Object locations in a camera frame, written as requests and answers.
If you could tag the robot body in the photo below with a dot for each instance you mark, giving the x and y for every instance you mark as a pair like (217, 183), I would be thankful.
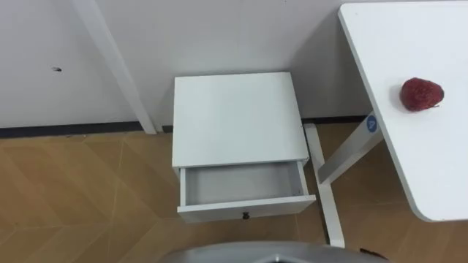
(237, 255)

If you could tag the white desk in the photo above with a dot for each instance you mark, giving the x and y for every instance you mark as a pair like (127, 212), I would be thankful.
(420, 157)

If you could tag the white bedside cabinet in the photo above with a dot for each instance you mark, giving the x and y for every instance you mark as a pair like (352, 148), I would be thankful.
(237, 120)

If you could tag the red strawberry soft toy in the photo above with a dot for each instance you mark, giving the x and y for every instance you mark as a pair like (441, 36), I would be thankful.
(420, 95)

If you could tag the white cabinet drawer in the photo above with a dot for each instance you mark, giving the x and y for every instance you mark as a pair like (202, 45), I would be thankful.
(219, 211)

